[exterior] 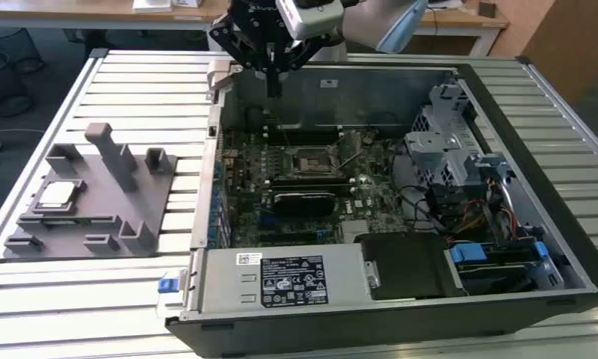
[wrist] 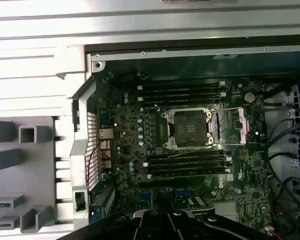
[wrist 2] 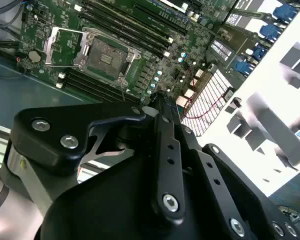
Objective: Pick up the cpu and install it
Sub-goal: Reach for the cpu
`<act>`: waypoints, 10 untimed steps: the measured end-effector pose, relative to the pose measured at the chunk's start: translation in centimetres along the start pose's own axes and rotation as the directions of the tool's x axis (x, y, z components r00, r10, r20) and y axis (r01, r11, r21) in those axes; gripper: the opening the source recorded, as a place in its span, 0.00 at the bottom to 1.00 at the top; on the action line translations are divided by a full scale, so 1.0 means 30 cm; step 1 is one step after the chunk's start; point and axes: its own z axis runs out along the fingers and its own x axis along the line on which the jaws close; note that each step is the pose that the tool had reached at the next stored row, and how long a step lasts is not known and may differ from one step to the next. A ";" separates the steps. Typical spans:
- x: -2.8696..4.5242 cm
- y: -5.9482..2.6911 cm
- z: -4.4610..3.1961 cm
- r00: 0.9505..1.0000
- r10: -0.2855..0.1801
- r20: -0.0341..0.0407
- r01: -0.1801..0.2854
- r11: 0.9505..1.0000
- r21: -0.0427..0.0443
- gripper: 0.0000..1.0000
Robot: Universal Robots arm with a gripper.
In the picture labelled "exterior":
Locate black cable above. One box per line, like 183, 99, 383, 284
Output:
390, 140, 434, 227

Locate CPU socket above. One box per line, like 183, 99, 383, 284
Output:
289, 147, 342, 177

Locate green RAM stick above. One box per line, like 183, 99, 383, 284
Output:
37, 218, 94, 228

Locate black RAM slot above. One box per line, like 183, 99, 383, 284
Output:
270, 184, 353, 193
262, 125, 342, 135
270, 177, 354, 186

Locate grey case corner bracket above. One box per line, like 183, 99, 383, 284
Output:
205, 59, 235, 102

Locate green motherboard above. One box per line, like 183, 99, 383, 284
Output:
215, 129, 430, 250

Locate silver CPU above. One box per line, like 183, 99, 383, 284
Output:
34, 182, 83, 210

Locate yellow wire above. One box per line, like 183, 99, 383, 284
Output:
450, 209, 487, 235

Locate metal socket cover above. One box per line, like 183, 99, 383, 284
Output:
326, 130, 369, 169

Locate black plastic shroud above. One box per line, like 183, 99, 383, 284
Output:
355, 232, 467, 301

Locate white box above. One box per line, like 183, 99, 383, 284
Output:
131, 0, 173, 14

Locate black expansion slot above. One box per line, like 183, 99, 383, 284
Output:
255, 230, 315, 243

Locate silver chipset heatsink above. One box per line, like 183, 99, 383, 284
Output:
341, 220, 370, 240

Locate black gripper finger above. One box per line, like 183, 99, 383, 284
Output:
207, 14, 277, 98
275, 34, 326, 98

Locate wooden cabinet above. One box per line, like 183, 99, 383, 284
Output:
487, 0, 598, 104

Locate disk bay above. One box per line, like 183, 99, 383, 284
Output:
442, 239, 569, 298

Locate black mesh waste bin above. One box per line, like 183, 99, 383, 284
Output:
0, 50, 33, 117
0, 26, 45, 74

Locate blue disk carrier handle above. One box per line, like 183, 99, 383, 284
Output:
449, 242, 485, 267

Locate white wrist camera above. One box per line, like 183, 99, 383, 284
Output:
275, 0, 347, 40

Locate silver metal drive cage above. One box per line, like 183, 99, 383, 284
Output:
402, 84, 487, 188

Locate grey plastic drive latch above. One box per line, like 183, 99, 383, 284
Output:
470, 153, 509, 177

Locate black PC case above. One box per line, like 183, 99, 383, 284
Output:
163, 55, 598, 359

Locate wooden desk white legs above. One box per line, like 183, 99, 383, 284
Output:
0, 0, 510, 57

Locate grey parts rack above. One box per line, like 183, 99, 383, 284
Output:
1, 122, 179, 260

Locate black graphics card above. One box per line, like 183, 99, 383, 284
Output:
271, 192, 338, 218

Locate silver power supply unit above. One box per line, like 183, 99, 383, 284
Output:
178, 242, 379, 321

